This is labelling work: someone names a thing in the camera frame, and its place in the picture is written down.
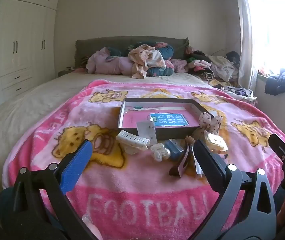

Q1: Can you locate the pile of clothes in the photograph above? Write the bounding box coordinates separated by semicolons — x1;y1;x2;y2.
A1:
170;51;240;88

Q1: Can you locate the window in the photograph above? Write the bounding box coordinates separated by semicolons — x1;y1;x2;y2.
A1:
248;0;285;75

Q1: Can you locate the small white hair clip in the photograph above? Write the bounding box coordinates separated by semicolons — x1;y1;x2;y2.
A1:
151;143;170;162

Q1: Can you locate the brown hair clip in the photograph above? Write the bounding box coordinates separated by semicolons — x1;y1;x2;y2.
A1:
169;145;190;178

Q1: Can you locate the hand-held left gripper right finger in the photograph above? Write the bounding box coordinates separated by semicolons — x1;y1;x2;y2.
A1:
190;139;277;240

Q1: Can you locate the beige floral cloth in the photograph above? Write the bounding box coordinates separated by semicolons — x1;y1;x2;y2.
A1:
128;44;167;79

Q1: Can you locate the dotted sheer hair bow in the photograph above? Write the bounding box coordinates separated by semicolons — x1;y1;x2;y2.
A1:
193;112;220;140

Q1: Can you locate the cream curtain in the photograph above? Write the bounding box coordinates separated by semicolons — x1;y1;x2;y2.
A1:
234;0;265;90

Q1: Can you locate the grey shallow box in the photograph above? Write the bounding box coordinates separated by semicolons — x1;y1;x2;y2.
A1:
117;98;215;140

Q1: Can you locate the blue printed card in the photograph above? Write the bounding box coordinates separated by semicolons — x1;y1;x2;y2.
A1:
149;112;189;128

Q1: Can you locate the crumpled grey striped cloth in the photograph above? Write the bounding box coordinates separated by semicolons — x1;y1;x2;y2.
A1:
221;86;257;102

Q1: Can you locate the pink pillow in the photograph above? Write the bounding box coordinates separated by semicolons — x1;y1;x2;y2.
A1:
86;47;133;75

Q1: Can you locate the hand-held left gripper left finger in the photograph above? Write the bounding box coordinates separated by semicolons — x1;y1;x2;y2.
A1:
12;139;100;240

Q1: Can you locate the grey earring card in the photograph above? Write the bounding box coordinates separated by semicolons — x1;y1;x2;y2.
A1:
136;121;157;144

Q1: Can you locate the dark teal floral quilt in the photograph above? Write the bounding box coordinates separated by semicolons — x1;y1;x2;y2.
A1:
107;41;174;77

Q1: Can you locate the dark garment on windowsill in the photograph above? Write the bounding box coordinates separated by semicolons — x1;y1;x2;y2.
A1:
265;69;285;95

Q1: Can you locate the beige hair claw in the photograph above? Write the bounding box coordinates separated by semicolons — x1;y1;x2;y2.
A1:
204;132;229;154

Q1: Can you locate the white wardrobe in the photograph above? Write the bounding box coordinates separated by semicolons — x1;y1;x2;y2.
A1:
0;0;59;115

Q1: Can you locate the large white hair claw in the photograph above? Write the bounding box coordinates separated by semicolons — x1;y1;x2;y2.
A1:
115;129;151;154

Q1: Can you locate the small white blue clip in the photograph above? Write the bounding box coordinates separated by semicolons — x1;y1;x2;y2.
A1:
166;139;185;160

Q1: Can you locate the grey padded headboard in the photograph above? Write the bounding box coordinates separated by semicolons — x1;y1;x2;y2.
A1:
75;37;190;67

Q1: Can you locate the pink printed bear blanket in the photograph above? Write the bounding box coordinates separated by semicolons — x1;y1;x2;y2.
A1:
2;79;285;240

